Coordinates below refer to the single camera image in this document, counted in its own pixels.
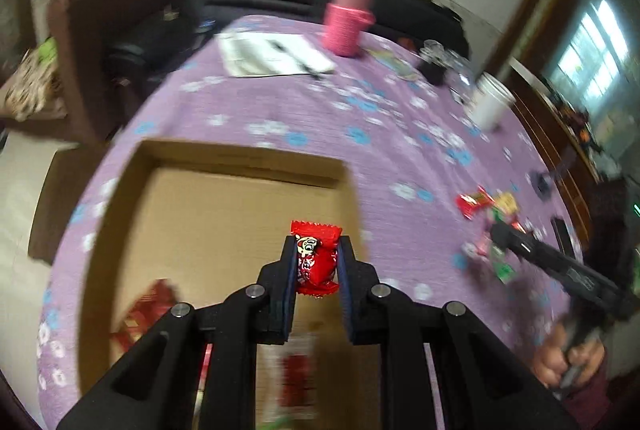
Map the red candy wrapper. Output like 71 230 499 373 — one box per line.
291 220 342 298

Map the person's right hand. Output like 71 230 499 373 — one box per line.
530 323 605 388

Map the black smartphone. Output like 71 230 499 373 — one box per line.
551 217 576 258

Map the shallow cardboard box tray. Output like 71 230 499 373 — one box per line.
77 140 378 429

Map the black phone stand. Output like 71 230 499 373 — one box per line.
528 146 577 202

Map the yellow snack packet on table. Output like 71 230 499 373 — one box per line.
492 192 518 216

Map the purple floral tablecloth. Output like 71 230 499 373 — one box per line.
37 34 567 428

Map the red snack packet on table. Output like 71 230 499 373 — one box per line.
454 185 495 220

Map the white plastic jar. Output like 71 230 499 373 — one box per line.
466 73 515 131

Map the black pen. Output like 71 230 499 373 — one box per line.
269 40 320 82

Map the white notebook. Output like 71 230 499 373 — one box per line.
217 32 335 78

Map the pink sleeved thermos bottle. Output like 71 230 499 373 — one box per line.
322 0 375 58

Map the black leather sofa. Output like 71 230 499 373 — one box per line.
183 0 471 58

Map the brown armchair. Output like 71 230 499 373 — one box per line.
43 0 195 143

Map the patterned blanket on chair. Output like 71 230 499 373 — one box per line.
1 37 67 123

